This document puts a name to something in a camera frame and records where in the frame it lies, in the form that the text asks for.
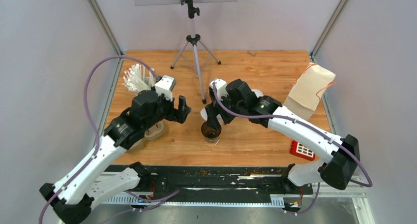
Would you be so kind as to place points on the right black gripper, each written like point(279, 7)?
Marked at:
point(212, 121)

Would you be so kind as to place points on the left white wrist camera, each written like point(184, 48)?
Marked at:
point(164, 87)

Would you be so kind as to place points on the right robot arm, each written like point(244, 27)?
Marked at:
point(338, 156)

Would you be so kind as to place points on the pulp cup carrier tray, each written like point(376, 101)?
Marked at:
point(151, 134)

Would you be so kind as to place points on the silver tripod stand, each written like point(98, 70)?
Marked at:
point(194, 39)

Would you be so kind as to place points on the bundle of wrapped straws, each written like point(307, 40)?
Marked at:
point(132, 75)

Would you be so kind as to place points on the black coffee cup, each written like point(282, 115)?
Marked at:
point(210, 134)

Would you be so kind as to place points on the white straw holder cup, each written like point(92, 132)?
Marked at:
point(146, 84)

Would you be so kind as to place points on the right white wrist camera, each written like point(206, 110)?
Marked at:
point(220, 86)

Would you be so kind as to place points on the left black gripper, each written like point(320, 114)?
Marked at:
point(179, 115)

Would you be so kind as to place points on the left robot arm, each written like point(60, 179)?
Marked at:
point(75, 196)

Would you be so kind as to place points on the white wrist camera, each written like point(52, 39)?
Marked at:
point(164, 87)
point(220, 86)

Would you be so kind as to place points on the white plastic cup lid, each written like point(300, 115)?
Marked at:
point(204, 114)

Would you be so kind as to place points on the kraft paper takeout bag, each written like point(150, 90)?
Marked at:
point(308, 89)

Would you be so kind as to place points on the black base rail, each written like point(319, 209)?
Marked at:
point(218, 184)

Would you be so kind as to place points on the red grid block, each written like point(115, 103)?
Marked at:
point(298, 150)

